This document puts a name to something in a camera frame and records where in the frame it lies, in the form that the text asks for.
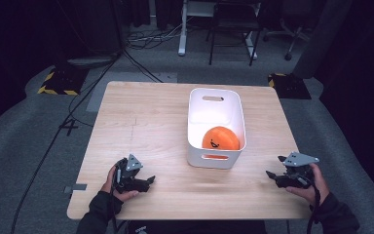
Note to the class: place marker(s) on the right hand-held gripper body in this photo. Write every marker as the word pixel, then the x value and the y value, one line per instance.
pixel 298 178

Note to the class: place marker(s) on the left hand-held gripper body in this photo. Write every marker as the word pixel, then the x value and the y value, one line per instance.
pixel 126 177

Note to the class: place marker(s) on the orange plush toy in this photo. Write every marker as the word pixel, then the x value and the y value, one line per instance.
pixel 222 138

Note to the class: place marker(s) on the white plastic basket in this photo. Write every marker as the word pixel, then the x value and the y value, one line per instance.
pixel 214 112

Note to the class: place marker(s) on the person's left hand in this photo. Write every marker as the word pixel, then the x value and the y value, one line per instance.
pixel 108 183

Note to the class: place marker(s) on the person's right hand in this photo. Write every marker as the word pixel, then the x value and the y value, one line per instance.
pixel 318 188

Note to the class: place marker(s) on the grey tape strip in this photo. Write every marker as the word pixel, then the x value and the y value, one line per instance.
pixel 79 187

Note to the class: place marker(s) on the person's dark clothing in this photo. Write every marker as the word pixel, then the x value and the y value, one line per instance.
pixel 201 228

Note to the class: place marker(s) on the grey flat stand base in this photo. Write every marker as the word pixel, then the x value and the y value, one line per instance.
pixel 87 61

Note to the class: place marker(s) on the office chair with casters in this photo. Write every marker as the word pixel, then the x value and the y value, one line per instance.
pixel 297 34

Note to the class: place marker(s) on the grey curtain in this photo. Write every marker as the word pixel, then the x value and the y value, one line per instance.
pixel 324 39

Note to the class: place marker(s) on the black chair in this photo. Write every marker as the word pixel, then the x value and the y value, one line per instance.
pixel 233 24

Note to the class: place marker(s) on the yellow-black striped base plate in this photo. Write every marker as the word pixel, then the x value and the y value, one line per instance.
pixel 289 86
pixel 65 81

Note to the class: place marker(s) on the white desk frame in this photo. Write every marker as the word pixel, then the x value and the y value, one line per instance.
pixel 183 32

